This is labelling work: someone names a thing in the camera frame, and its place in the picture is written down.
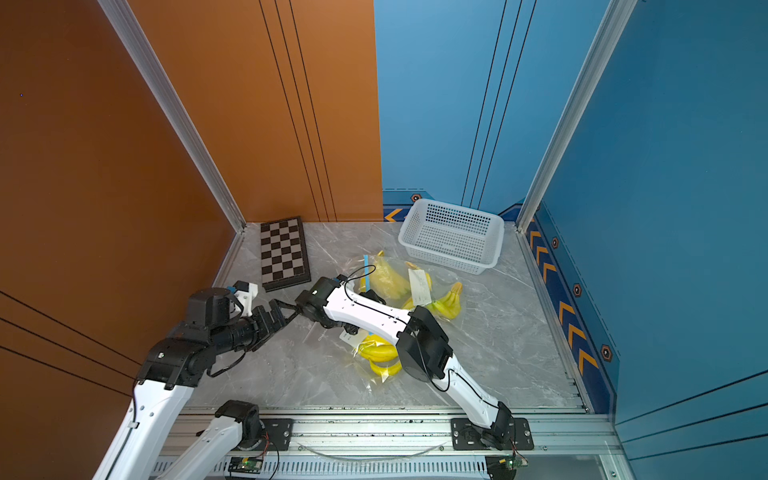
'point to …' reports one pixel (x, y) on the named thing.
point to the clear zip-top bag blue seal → (432, 295)
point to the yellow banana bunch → (448, 305)
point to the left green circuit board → (252, 465)
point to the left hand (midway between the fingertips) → (293, 313)
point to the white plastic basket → (452, 237)
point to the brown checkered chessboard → (284, 256)
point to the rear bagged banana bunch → (385, 280)
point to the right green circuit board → (514, 461)
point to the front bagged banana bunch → (376, 360)
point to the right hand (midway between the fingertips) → (374, 314)
